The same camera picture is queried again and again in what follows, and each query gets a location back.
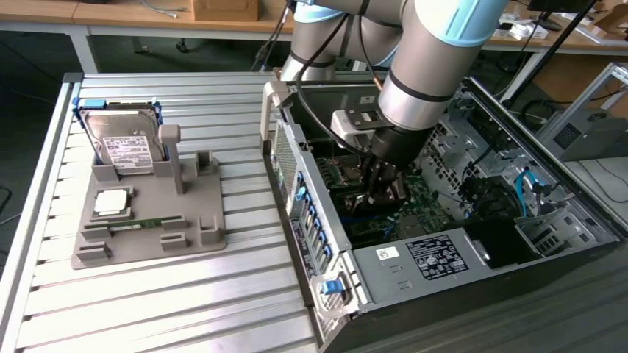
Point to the silver CPU chip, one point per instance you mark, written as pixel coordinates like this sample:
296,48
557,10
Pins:
112,202

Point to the brown cardboard piece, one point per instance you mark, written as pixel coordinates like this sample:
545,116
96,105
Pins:
613,22

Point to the CPU socket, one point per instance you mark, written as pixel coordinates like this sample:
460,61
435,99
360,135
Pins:
351,171

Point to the metal disk bay bracket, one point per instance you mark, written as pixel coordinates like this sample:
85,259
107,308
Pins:
544,235

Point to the blue case latch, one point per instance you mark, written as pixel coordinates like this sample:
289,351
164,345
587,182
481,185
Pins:
329,287

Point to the open black PC case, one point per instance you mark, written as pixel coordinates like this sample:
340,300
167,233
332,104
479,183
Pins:
491,323

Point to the blue disk caddy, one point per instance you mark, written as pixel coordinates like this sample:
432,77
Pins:
91,104

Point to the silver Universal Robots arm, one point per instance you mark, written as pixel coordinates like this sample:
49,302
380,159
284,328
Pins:
421,55

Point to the black monitor with stand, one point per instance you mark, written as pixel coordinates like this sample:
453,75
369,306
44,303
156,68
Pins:
549,22

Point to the grey power supply unit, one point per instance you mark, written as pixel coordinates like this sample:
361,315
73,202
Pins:
383,272

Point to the metal drive cage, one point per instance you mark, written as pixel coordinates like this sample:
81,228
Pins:
444,176

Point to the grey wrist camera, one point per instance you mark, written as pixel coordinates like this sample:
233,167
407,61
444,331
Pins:
348,125

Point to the green motherboard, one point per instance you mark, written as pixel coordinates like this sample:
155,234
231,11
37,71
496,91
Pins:
427,206

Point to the cardboard box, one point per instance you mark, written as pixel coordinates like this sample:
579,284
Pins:
225,9

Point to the aluminium frame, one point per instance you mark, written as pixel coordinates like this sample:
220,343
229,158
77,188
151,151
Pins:
596,84

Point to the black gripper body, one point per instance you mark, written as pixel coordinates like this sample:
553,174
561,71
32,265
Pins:
397,147

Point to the chipset heatsink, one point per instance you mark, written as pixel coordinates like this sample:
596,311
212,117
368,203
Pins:
413,227

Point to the grey computer tower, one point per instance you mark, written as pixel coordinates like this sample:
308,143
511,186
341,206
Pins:
588,139

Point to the green RAM stick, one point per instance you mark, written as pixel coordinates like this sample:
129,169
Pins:
137,223

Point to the wooden desk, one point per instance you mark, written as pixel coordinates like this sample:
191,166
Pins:
97,11
564,42

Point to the white box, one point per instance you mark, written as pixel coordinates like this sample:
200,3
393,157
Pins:
529,32

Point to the silver hard disk drive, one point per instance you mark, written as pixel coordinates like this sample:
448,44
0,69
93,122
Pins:
123,147

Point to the grey parts rack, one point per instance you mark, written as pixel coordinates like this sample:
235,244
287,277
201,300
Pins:
147,242

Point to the black slanted pole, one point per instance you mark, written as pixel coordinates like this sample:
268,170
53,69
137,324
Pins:
555,55

